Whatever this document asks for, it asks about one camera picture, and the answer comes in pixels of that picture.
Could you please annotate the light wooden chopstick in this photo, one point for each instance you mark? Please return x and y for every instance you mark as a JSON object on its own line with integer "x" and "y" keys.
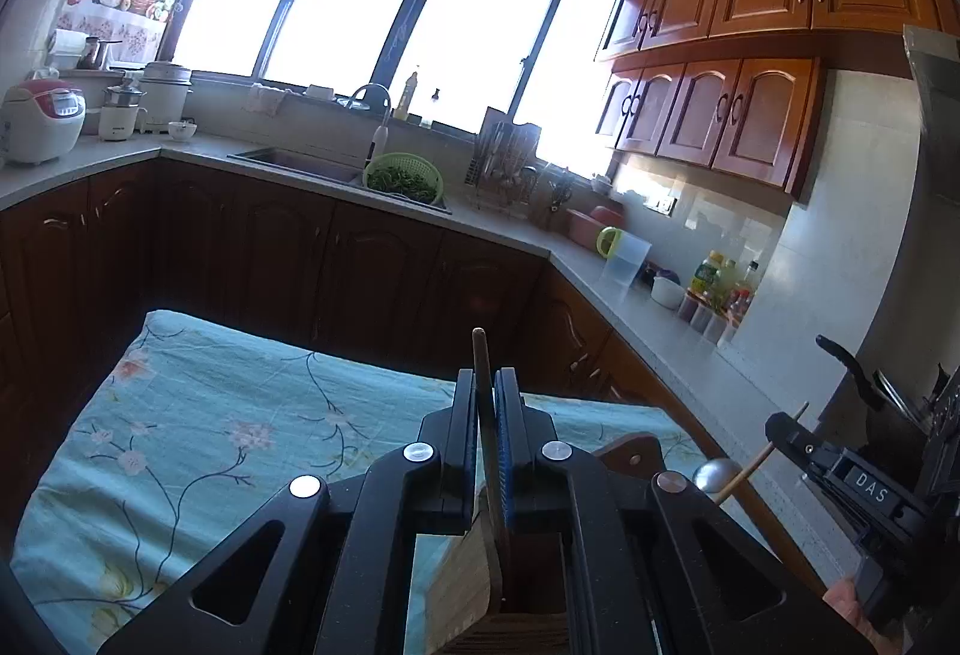
{"x": 757, "y": 456}

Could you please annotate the person's right hand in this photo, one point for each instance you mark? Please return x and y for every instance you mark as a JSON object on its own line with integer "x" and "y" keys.
{"x": 841, "y": 601}

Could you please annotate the curved sink faucet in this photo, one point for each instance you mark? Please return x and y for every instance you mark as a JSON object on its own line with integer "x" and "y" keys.
{"x": 382, "y": 137}

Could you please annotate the kitchen window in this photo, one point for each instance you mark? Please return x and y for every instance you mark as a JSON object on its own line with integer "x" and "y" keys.
{"x": 360, "y": 2}

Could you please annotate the condiment jar set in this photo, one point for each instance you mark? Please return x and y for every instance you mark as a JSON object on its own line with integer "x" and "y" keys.
{"x": 709, "y": 321}

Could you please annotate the pink and white rice cooker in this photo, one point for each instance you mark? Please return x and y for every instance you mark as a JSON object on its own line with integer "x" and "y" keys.
{"x": 41, "y": 126}

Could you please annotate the green colander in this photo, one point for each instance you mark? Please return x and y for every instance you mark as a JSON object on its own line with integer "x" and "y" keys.
{"x": 401, "y": 178}

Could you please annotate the wall socket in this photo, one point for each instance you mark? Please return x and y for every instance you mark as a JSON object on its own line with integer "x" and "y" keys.
{"x": 660, "y": 202}

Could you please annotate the small white bowl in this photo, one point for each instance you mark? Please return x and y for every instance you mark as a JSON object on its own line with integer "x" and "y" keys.
{"x": 182, "y": 132}

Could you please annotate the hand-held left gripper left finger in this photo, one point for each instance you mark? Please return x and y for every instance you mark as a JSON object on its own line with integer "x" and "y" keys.
{"x": 459, "y": 460}

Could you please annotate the range hood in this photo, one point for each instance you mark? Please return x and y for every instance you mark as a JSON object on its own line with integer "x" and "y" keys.
{"x": 937, "y": 100}

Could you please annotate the metal dish rack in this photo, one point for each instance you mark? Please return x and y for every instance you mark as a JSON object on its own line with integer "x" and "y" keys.
{"x": 506, "y": 171}

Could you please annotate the knife block with scissors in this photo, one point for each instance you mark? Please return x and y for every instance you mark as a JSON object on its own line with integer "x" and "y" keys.
{"x": 555, "y": 205}

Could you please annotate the dark wooden chopstick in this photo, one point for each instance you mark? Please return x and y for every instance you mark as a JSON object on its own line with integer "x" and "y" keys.
{"x": 480, "y": 355}

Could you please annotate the floral teal tablecloth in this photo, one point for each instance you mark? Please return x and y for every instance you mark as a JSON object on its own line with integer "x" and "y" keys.
{"x": 187, "y": 415}

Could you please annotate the metal spoon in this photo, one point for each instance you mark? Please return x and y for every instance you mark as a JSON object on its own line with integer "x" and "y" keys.
{"x": 716, "y": 475}

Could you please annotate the white blender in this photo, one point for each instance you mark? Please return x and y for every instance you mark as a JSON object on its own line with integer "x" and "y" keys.
{"x": 122, "y": 118}

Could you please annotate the wooden utensil holder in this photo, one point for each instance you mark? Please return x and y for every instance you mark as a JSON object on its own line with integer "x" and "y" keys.
{"x": 461, "y": 595}

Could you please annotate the white cloth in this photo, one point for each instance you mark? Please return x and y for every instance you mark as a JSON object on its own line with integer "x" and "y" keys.
{"x": 266, "y": 98}

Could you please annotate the lower wooden wall cabinets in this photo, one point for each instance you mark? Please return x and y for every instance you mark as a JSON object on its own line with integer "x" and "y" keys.
{"x": 712, "y": 115}

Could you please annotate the white electric cooker pot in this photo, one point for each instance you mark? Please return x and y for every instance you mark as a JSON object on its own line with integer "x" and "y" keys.
{"x": 166, "y": 96}

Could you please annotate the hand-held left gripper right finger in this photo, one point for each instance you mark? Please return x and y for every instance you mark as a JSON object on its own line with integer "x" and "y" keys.
{"x": 511, "y": 460}

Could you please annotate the paper towel roll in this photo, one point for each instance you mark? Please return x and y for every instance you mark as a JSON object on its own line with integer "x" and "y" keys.
{"x": 67, "y": 45}

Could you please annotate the tall yellowish bottle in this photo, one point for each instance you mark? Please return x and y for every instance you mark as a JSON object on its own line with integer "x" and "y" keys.
{"x": 409, "y": 100}

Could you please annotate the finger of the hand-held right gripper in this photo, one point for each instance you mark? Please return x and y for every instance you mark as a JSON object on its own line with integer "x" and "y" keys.
{"x": 791, "y": 439}

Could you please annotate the dark wooden base cabinets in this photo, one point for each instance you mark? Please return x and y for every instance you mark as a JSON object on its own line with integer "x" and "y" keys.
{"x": 300, "y": 265}

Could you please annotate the pink container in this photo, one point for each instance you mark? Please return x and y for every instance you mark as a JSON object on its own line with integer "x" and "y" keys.
{"x": 589, "y": 231}

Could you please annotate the steel kitchen sink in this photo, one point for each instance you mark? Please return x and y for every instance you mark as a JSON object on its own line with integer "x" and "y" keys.
{"x": 300, "y": 163}

